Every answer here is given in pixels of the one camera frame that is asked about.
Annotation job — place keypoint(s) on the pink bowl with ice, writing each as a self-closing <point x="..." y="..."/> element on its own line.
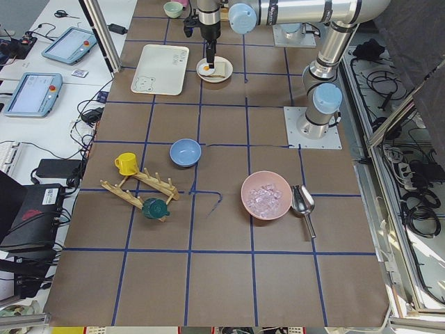
<point x="266" y="195"/>

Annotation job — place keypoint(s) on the black power adapter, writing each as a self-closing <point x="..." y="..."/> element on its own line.
<point x="58" y="168"/>

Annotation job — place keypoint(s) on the upper blue teach pendant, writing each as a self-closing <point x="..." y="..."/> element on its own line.
<point x="71" y="46"/>

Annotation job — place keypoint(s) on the white round plate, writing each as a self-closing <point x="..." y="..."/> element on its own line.
<point x="229" y="70"/>

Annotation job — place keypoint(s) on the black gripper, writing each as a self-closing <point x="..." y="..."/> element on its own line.
<point x="210" y="30"/>

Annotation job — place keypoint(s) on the blue teach pendant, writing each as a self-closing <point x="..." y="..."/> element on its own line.
<point x="71" y="46"/>
<point x="34" y="95"/>

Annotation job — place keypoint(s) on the yellow mug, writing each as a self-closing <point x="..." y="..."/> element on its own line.
<point x="127" y="164"/>

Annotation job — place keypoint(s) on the mint green cup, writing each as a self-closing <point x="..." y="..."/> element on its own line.
<point x="173" y="9"/>

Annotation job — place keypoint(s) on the blue bowl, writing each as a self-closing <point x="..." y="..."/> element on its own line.
<point x="185" y="152"/>

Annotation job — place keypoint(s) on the fried egg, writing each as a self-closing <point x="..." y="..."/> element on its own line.
<point x="204" y="69"/>

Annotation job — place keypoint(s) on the white power strip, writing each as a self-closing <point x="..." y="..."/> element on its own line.
<point x="406" y="175"/>

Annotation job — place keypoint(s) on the black scissors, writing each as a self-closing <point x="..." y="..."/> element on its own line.
<point x="62" y="14"/>

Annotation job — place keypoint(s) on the black computer box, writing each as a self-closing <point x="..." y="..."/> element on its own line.
<point x="28" y="215"/>

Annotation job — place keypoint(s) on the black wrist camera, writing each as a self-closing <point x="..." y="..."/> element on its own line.
<point x="190" y="23"/>

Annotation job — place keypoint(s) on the lower blue teach pendant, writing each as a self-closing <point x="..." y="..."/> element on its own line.
<point x="34" y="95"/>

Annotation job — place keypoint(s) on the metal scoop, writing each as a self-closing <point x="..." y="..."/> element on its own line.
<point x="303" y="205"/>

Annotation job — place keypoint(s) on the dark green mug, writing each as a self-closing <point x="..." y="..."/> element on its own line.
<point x="155" y="208"/>

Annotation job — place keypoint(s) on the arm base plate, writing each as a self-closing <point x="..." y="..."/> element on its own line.
<point x="293" y="35"/>
<point x="302" y="134"/>

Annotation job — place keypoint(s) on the cream bear tray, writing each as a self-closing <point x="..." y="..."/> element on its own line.
<point x="161" y="70"/>

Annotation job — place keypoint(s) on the aluminium frame post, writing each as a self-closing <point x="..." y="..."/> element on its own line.
<point x="97" y="23"/>

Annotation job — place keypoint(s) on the white keyboard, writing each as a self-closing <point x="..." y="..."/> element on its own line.
<point x="10" y="153"/>

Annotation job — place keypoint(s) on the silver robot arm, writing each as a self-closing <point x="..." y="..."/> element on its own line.
<point x="341" y="18"/>

